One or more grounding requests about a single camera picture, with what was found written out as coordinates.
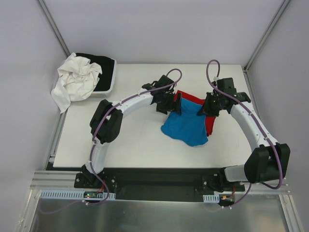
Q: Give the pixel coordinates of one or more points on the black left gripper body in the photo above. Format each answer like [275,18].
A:
[171,103]

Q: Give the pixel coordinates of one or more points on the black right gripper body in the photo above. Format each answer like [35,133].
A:
[209,106]

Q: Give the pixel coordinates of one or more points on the red t-shirt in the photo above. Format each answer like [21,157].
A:
[209,121]

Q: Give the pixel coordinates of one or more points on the blue t-shirt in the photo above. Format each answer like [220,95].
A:
[187,126]

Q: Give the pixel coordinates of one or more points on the white laundry basket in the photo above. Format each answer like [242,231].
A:
[81,75]

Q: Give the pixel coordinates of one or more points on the white t-shirt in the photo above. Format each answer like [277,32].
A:
[78,78]

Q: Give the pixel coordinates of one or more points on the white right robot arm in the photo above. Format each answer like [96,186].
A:
[269,158]

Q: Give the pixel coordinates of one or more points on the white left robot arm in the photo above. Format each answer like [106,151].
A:
[107,120]

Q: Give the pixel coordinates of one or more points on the black t-shirt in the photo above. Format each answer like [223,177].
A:
[106,79]

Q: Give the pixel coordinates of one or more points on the black robot base mount plate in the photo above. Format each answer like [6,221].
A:
[159,184]

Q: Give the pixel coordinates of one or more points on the white slotted cable duct right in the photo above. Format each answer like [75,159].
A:
[215,198]

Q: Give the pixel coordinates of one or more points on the white slotted cable duct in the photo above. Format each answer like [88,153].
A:
[76,195]
[215,198]

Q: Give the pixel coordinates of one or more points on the aluminium frame post right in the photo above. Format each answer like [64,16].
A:
[267,33]

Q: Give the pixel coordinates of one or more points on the aluminium frame post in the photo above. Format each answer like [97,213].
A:
[267,33]
[53,26]

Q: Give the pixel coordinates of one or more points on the aluminium frame post left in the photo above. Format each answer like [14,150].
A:
[53,26]

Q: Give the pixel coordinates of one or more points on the aluminium table edge rail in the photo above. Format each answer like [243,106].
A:
[64,180]

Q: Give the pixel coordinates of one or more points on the white slotted cable duct left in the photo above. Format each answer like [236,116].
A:
[76,195]

